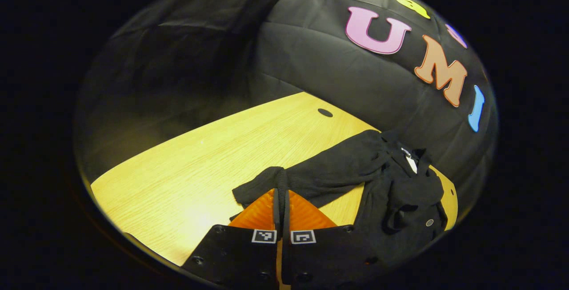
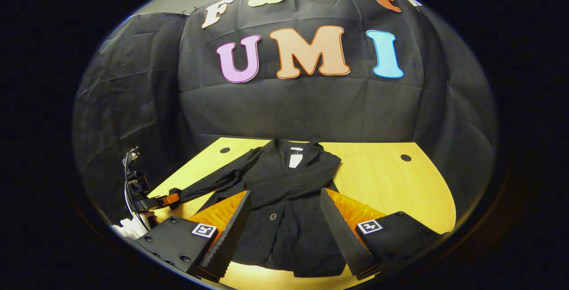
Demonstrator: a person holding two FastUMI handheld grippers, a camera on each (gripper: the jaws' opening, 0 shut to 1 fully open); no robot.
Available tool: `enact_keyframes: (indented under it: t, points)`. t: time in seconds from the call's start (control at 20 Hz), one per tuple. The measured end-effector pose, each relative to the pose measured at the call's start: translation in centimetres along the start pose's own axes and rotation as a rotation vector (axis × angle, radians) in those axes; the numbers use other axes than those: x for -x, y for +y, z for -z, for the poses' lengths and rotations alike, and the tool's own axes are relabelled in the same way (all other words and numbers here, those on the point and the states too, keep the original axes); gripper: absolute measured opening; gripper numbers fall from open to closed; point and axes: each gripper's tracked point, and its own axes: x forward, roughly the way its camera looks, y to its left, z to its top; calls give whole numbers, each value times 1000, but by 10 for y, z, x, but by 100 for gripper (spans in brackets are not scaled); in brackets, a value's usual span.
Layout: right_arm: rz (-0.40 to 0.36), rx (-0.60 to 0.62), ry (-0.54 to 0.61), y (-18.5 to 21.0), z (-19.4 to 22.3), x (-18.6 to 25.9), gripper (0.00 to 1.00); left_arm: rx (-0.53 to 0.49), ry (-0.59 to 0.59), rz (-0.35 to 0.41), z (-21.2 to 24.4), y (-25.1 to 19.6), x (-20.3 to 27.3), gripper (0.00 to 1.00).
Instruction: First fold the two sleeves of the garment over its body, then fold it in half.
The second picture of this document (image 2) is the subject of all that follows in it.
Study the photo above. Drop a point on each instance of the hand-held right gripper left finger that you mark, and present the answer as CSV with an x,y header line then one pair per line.
x,y
233,232

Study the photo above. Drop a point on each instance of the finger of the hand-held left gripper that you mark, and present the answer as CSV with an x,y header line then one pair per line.
x,y
166,200

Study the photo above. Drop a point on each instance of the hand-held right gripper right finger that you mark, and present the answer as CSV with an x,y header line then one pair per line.
x,y
340,232

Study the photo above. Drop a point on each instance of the black button jacket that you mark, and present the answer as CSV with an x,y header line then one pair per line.
x,y
284,183

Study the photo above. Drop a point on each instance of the black backdrop cloth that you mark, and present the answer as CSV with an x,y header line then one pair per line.
x,y
302,107

